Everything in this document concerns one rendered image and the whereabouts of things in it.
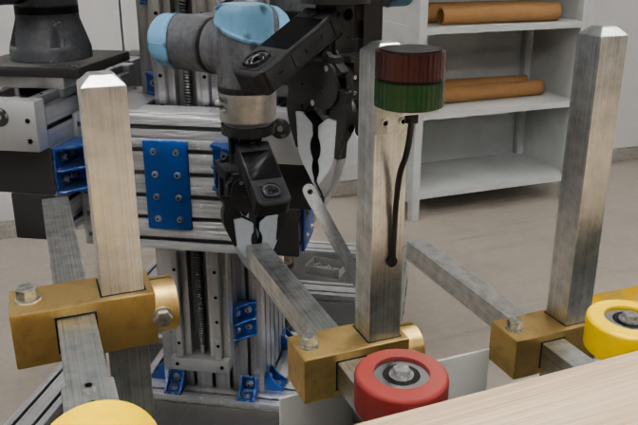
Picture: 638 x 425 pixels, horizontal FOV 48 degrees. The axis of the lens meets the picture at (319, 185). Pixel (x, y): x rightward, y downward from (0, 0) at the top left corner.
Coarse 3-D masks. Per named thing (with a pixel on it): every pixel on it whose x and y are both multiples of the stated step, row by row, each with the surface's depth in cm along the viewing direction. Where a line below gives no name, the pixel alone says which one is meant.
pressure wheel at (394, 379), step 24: (384, 360) 63; (408, 360) 63; (432, 360) 63; (360, 384) 60; (384, 384) 60; (408, 384) 60; (432, 384) 60; (360, 408) 60; (384, 408) 58; (408, 408) 58
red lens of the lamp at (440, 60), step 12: (384, 60) 60; (396, 60) 59; (408, 60) 59; (420, 60) 59; (432, 60) 59; (444, 60) 60; (384, 72) 60; (396, 72) 59; (408, 72) 59; (420, 72) 59; (432, 72) 59; (444, 72) 61
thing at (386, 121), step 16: (384, 48) 61; (400, 48) 61; (416, 48) 61; (432, 48) 61; (384, 80) 60; (384, 112) 65; (400, 112) 60; (416, 112) 60; (432, 112) 62; (384, 128) 66; (400, 128) 66; (400, 176) 66
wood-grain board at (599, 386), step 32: (512, 384) 61; (544, 384) 61; (576, 384) 61; (608, 384) 61; (384, 416) 57; (416, 416) 57; (448, 416) 57; (480, 416) 57; (512, 416) 57; (544, 416) 57; (576, 416) 57; (608, 416) 57
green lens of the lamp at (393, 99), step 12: (384, 84) 60; (396, 84) 60; (432, 84) 60; (444, 84) 62; (384, 96) 61; (396, 96) 60; (408, 96) 60; (420, 96) 60; (432, 96) 60; (384, 108) 61; (396, 108) 60; (408, 108) 60; (420, 108) 60; (432, 108) 60
